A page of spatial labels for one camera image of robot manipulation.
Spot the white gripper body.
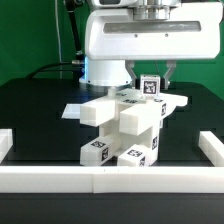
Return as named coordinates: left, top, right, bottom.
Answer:
left=85, top=2, right=223, bottom=60

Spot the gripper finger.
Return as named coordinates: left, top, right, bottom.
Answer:
left=125, top=60, right=137, bottom=88
left=162, top=60, right=176, bottom=90

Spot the white tagged cube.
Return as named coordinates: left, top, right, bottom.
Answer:
left=140, top=75, right=160, bottom=96

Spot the white chair back frame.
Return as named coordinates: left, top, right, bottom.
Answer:
left=80, top=89, right=188, bottom=136

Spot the white chair seat part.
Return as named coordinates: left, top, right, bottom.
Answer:
left=99, top=89, right=165, bottom=167

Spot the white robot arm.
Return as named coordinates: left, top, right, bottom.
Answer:
left=64, top=0, right=224, bottom=87

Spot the white tag plate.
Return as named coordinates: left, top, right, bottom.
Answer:
left=62, top=104, right=81, bottom=119

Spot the white left fence block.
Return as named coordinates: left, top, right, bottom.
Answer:
left=0, top=129, right=13, bottom=163

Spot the black cable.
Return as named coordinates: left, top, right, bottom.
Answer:
left=25, top=0, right=86, bottom=80

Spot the white right fence rail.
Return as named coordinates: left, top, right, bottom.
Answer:
left=198, top=131, right=224, bottom=167

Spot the white fence rail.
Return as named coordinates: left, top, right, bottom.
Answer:
left=0, top=166, right=224, bottom=193
left=198, top=131, right=224, bottom=167

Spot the white thin cable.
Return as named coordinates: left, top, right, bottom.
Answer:
left=54, top=0, right=64, bottom=80

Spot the white front fence rail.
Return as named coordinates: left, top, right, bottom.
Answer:
left=0, top=166, right=224, bottom=193

